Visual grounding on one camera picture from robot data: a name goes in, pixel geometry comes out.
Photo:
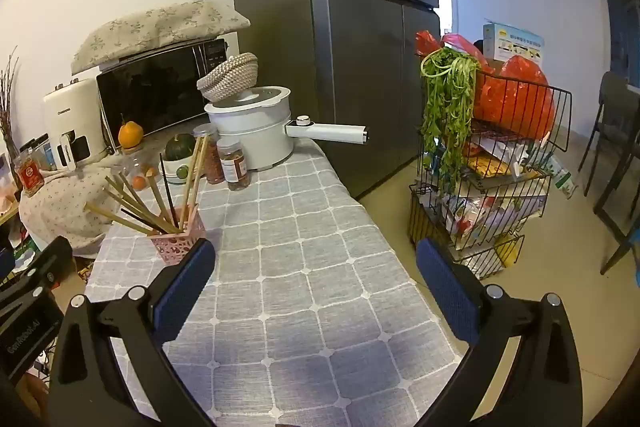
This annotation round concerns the large orange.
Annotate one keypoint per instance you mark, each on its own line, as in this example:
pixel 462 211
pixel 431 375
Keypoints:
pixel 131 135

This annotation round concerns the clear glass jar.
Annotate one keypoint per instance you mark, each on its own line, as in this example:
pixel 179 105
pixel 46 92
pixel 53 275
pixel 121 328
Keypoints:
pixel 127 167

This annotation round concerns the beige floral microwave cover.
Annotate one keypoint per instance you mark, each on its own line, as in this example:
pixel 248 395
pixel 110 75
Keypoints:
pixel 160 27

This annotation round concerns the tall red spice jar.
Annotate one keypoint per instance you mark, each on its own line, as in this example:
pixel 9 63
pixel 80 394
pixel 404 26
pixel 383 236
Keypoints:
pixel 212 162

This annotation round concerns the pale floral cloth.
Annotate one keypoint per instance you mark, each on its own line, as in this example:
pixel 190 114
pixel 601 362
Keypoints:
pixel 65 207

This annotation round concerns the bunch of bamboo chopsticks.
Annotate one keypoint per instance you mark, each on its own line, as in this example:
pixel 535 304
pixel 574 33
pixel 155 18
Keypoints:
pixel 192 177

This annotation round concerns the grey refrigerator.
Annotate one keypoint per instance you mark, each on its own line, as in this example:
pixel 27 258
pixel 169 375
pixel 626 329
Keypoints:
pixel 350 57

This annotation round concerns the green kabocha squash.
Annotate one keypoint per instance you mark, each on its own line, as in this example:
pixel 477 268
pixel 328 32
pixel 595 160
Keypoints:
pixel 180 147

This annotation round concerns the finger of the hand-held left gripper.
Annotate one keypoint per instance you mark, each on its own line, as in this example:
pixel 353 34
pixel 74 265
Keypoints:
pixel 47 262

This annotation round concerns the white and blue carton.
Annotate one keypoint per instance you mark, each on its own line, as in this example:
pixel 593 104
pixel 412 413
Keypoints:
pixel 510 42

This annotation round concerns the black microwave oven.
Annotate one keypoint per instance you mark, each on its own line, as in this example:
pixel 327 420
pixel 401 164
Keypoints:
pixel 150 92

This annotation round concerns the red label glass bottle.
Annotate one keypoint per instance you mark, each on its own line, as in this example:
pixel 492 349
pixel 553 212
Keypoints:
pixel 30 172

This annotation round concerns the thin black chopstick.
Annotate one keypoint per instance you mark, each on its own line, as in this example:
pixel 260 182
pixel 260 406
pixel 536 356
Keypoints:
pixel 167 187

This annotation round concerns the bunch of green vegetables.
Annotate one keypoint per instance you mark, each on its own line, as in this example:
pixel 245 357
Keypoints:
pixel 450 107

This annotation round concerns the black framed table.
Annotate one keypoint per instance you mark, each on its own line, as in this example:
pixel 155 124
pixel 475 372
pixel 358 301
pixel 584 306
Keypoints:
pixel 615 177

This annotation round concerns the white bowl with green dot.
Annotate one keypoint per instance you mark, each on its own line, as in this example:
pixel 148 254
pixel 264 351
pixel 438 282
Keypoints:
pixel 172 172

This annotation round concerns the dark door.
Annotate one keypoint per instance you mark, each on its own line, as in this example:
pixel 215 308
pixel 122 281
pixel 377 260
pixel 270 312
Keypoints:
pixel 622 22

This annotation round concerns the dried twigs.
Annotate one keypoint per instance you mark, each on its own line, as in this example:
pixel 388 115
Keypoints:
pixel 7 107

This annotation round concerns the black chair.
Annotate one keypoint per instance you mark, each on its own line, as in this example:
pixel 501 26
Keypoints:
pixel 615 107

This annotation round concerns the white air fryer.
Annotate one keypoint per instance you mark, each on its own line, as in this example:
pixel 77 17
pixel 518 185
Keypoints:
pixel 75 107

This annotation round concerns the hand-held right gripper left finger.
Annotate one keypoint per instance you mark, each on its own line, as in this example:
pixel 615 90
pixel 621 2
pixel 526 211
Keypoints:
pixel 185 292

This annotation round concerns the pink perforated utensil basket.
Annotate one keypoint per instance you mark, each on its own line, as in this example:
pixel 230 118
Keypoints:
pixel 170 247

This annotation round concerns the short labelled spice jar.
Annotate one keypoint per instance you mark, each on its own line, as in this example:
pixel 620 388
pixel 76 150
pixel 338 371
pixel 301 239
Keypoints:
pixel 232 167

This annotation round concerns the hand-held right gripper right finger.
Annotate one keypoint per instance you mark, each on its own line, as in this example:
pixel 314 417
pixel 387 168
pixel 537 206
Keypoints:
pixel 450 292

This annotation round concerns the grey checked tablecloth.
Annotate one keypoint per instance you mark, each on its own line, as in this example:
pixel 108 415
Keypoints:
pixel 310 257

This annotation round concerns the white electric pot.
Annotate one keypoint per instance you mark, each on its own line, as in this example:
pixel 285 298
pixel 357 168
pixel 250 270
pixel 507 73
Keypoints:
pixel 255 132

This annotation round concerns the red plastic bag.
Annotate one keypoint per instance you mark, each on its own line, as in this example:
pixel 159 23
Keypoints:
pixel 427 43
pixel 515 102

